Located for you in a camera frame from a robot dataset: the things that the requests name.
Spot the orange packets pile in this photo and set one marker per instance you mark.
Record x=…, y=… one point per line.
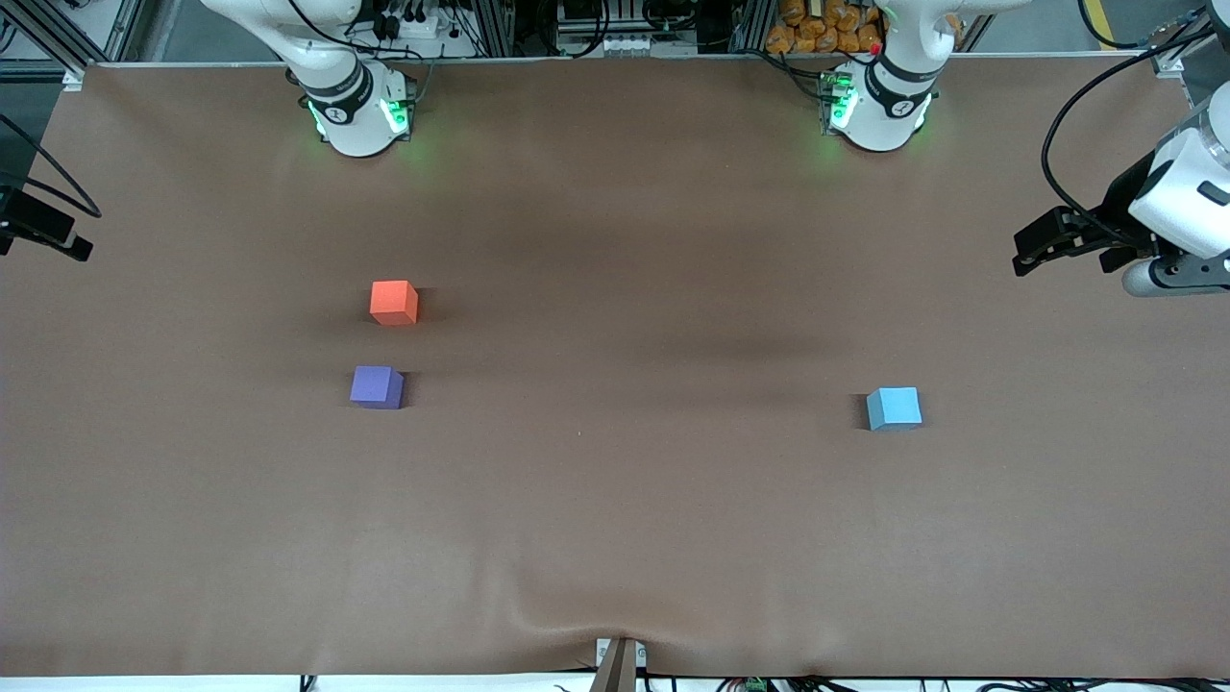
x=817, y=34

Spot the green plug connector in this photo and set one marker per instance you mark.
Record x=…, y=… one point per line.
x=754, y=685

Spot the orange foam block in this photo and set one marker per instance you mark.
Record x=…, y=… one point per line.
x=392, y=303

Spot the purple foam block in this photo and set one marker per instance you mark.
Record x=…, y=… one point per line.
x=375, y=386

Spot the brown table cover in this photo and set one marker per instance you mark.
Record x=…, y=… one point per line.
x=615, y=432

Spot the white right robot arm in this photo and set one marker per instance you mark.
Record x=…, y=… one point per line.
x=351, y=120

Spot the aluminium frame profile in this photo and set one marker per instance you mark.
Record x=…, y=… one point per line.
x=58, y=34
x=498, y=27
x=750, y=24

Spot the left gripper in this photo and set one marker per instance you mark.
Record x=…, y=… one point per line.
x=1120, y=209

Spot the blue foam block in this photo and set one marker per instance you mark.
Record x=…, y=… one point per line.
x=894, y=408

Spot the white power strip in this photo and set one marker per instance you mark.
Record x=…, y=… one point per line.
x=423, y=37

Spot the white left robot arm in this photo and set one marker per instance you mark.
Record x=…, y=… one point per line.
x=889, y=115

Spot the white terminal strip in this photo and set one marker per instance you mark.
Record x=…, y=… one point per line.
x=625, y=44

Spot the white corner bracket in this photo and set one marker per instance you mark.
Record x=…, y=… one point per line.
x=1174, y=67
x=74, y=80

